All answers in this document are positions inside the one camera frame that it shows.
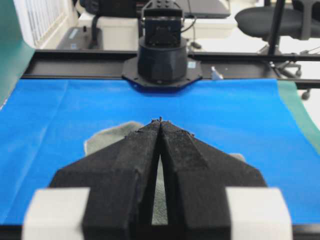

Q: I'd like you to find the black office chair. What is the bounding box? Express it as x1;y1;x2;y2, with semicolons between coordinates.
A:
234;0;320;100

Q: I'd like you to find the black camera on round mount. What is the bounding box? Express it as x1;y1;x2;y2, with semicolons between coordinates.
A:
122;0;203;89

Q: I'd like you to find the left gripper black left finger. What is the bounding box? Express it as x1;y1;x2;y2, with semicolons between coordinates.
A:
21;119;161;240

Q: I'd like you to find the white desk with equipment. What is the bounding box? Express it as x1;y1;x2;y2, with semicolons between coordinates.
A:
56;0;237;51

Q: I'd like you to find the grey-green terry towel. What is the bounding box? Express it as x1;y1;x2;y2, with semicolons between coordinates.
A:
83;121;247;226

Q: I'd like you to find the green backdrop sheet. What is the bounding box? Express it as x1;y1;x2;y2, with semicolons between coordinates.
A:
0;0;35;107

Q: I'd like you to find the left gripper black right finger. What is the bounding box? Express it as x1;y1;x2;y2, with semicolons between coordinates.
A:
158;119;294;240

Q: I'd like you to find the blue table cloth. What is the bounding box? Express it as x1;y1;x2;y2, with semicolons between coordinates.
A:
0;79;320;225

